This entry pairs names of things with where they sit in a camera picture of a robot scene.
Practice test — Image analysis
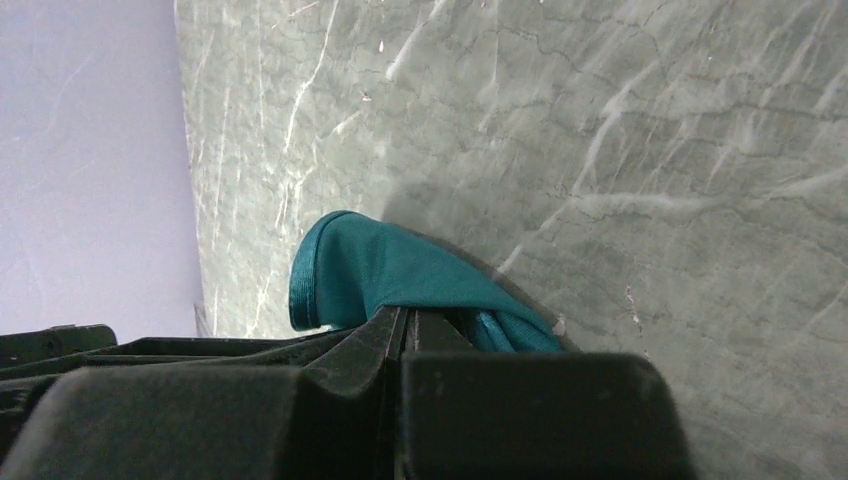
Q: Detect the teal cloth napkin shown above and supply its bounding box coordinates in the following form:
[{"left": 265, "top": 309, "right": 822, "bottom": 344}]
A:
[{"left": 288, "top": 211, "right": 563, "bottom": 353}]

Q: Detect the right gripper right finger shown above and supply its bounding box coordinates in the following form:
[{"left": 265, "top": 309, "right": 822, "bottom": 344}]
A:
[{"left": 397, "top": 310, "right": 696, "bottom": 479}]

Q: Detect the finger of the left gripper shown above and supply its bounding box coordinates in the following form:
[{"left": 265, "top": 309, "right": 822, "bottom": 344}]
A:
[
  {"left": 1, "top": 324, "right": 117, "bottom": 368},
  {"left": 1, "top": 330, "right": 350, "bottom": 457}
]

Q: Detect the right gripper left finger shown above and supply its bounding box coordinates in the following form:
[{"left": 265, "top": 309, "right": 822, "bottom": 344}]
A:
[{"left": 1, "top": 308, "right": 408, "bottom": 479}]

